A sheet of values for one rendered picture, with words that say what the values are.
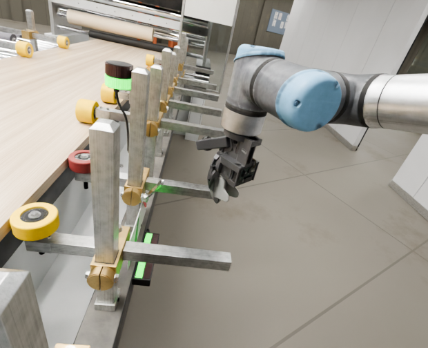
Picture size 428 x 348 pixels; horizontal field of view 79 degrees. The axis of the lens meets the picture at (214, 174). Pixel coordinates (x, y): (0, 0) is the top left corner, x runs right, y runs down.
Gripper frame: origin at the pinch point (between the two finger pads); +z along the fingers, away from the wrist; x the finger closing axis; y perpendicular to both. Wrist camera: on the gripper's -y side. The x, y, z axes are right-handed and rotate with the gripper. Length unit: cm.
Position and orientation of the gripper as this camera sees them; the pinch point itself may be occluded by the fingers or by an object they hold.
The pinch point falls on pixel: (215, 197)
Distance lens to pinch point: 68.4
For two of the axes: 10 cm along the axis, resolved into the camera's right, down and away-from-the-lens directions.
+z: -1.9, 8.4, 5.0
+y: 6.7, 4.9, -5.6
